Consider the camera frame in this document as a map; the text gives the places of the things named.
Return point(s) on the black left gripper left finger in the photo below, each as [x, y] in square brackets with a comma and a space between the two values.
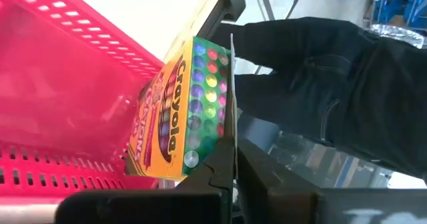
[213, 177]

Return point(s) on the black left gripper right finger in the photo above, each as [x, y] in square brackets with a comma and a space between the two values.
[270, 190]

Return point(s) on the yellow green Crayola crayon box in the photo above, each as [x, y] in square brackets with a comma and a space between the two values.
[173, 117]

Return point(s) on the person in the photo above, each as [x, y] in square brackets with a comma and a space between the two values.
[333, 84]

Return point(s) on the red plastic basket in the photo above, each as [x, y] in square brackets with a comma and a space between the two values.
[66, 84]

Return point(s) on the crumpled silver foil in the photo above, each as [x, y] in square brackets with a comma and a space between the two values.
[397, 35]

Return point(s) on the blue plastic crate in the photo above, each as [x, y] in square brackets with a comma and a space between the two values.
[400, 10]

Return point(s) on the black table frame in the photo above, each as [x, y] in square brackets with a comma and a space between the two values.
[230, 4]

